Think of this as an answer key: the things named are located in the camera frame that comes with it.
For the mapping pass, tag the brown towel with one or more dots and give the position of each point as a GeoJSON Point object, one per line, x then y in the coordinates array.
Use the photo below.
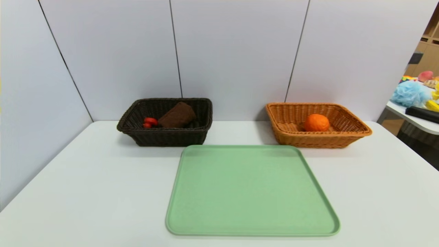
{"type": "Point", "coordinates": [177, 116]}

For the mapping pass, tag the red rubber duck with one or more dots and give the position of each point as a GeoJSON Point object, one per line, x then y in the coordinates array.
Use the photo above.
{"type": "Point", "coordinates": [150, 121]}

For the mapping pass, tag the orange fruit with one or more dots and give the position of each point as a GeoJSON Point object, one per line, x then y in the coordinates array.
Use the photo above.
{"type": "Point", "coordinates": [317, 122]}

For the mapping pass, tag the dark brown wicker basket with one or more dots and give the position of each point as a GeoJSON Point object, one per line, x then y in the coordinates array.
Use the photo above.
{"type": "Point", "coordinates": [164, 137]}

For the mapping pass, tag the orange wicker basket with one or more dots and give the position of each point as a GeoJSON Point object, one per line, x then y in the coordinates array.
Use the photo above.
{"type": "Point", "coordinates": [308, 140]}

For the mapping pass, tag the light green plastic tray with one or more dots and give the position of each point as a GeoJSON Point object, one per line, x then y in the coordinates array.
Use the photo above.
{"type": "Point", "coordinates": [250, 199]}

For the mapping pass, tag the blue mesh bath loofah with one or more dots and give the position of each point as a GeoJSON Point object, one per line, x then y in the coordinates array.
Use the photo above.
{"type": "Point", "coordinates": [410, 93]}

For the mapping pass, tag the black oblong object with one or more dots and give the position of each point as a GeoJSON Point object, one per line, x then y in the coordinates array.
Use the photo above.
{"type": "Point", "coordinates": [423, 114]}

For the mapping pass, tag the white side table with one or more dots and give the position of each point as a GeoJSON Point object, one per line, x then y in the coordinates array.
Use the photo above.
{"type": "Point", "coordinates": [425, 126]}

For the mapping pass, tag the pink peach toy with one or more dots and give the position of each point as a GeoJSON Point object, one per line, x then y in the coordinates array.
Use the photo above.
{"type": "Point", "coordinates": [426, 75]}

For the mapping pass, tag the yellow toy item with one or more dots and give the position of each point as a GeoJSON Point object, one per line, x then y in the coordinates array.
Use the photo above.
{"type": "Point", "coordinates": [434, 104]}

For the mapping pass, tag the wooden shelf cabinet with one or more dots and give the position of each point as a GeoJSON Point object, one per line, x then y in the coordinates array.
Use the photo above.
{"type": "Point", "coordinates": [428, 55]}

